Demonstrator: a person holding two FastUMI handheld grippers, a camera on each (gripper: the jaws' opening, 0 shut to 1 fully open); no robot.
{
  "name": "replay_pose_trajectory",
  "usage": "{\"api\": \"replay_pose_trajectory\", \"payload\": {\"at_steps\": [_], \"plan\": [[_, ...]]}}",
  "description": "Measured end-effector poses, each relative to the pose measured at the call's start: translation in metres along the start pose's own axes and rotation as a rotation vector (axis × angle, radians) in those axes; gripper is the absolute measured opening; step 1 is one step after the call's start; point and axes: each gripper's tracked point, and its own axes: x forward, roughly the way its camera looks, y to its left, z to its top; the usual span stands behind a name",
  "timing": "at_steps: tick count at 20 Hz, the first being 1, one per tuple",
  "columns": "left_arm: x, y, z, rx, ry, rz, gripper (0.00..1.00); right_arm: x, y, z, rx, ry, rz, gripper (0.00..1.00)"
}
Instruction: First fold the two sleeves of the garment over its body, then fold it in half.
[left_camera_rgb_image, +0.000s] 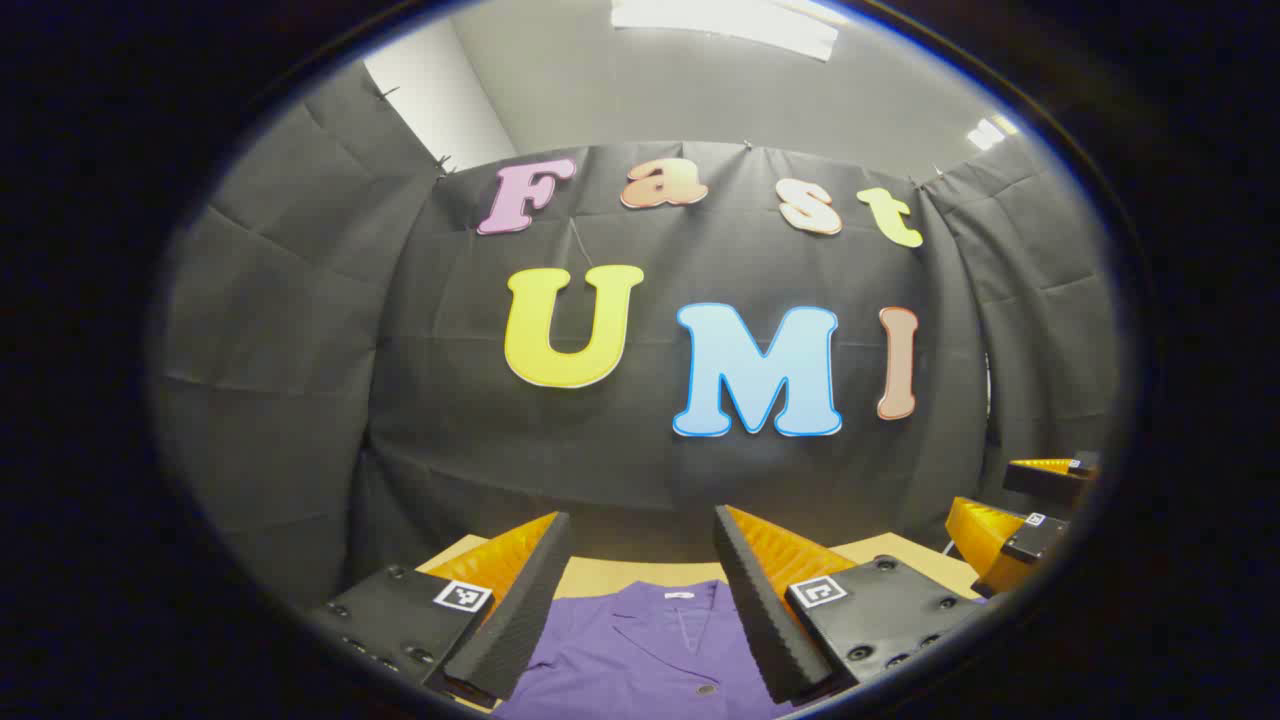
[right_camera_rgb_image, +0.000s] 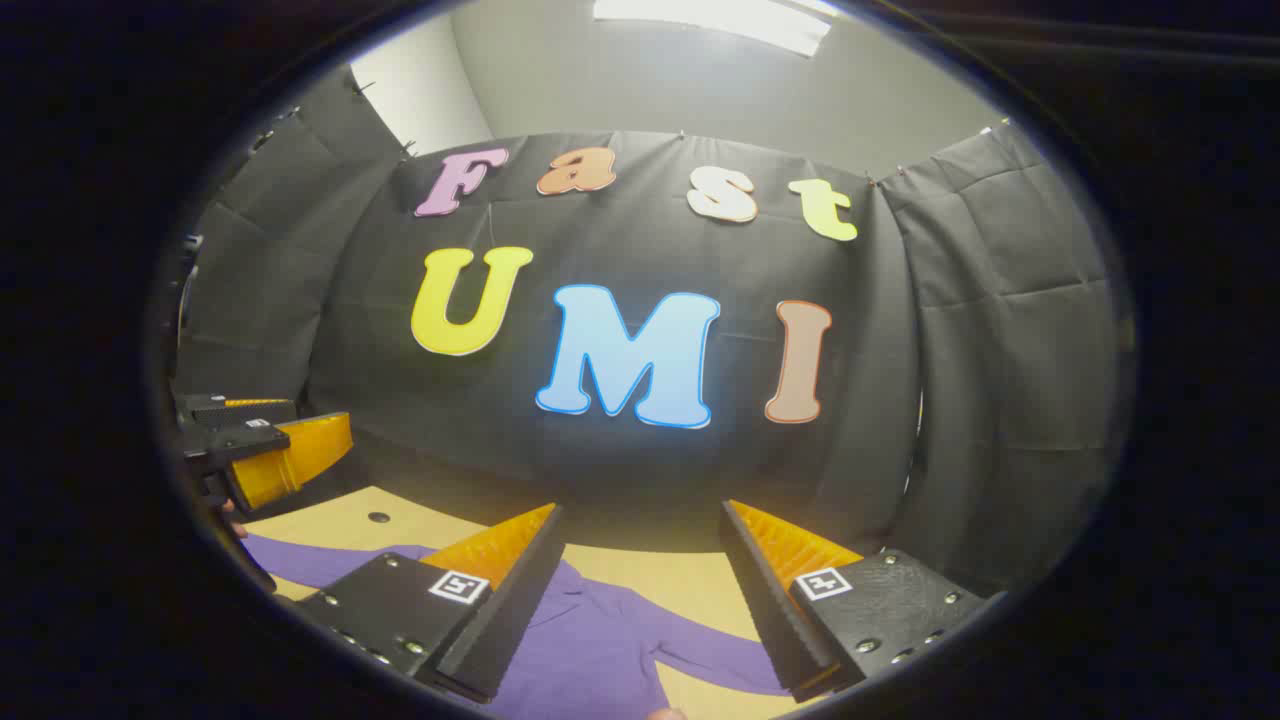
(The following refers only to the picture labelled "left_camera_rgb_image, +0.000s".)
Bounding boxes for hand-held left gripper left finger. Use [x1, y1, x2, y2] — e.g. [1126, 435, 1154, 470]
[305, 510, 573, 713]

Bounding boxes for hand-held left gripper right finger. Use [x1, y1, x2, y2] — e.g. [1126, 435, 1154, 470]
[712, 505, 991, 706]

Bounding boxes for purple button shirt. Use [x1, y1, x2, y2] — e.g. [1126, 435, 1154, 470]
[490, 578, 801, 720]

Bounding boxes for small ceiling light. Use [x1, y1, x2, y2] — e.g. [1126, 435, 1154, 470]
[966, 114, 1021, 153]

